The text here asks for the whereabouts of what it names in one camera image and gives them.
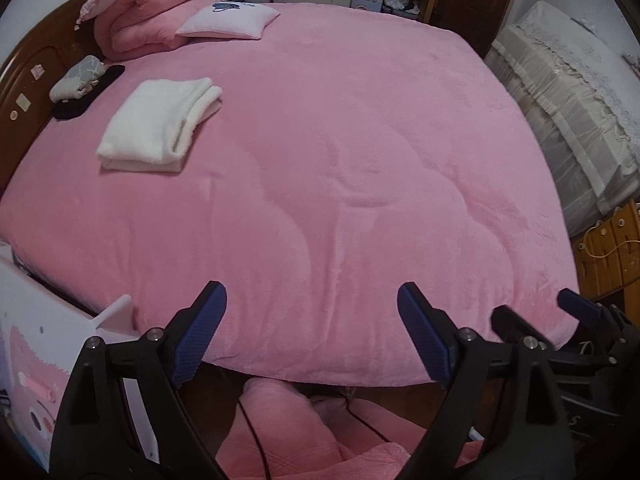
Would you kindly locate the white fuzzy cardigan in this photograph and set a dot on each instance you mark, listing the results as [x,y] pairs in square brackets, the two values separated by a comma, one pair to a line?
[150,125]

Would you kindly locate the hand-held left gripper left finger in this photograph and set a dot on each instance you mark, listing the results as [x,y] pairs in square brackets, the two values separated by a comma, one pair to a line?
[197,335]

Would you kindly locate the grey patterned cloth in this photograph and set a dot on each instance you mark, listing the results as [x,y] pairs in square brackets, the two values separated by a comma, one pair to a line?
[75,80]

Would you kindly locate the brown wooden headboard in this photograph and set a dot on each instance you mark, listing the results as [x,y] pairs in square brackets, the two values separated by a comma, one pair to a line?
[25,100]

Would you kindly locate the black cloth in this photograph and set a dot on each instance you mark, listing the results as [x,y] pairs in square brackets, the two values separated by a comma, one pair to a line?
[80,105]

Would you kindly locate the white cartoon-printed board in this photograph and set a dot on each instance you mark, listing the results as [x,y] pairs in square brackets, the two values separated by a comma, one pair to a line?
[30,360]

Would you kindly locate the yellow wooden cabinet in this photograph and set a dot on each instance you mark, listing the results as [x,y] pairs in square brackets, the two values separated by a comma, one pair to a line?
[610,255]

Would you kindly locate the small pink printed cushion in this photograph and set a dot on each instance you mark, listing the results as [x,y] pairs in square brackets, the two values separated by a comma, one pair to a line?
[225,20]

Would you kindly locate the pink fleece bed blanket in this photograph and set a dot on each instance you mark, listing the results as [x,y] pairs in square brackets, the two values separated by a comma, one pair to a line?
[350,160]

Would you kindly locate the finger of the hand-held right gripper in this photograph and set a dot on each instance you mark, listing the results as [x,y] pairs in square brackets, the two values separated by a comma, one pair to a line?
[580,305]
[507,320]

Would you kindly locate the folded pink quilt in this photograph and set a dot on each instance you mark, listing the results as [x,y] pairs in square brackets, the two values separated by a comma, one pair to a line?
[150,20]

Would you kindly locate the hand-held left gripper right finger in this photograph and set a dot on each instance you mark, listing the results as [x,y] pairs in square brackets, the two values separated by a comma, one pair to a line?
[425,332]

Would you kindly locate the lace-covered white furniture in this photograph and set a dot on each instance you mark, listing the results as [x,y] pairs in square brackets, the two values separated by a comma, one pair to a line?
[565,110]

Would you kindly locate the person's pink pants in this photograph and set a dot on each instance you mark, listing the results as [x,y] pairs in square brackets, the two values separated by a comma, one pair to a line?
[300,435]

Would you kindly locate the brown wooden door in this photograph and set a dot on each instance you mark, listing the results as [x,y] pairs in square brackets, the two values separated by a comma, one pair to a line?
[475,0]

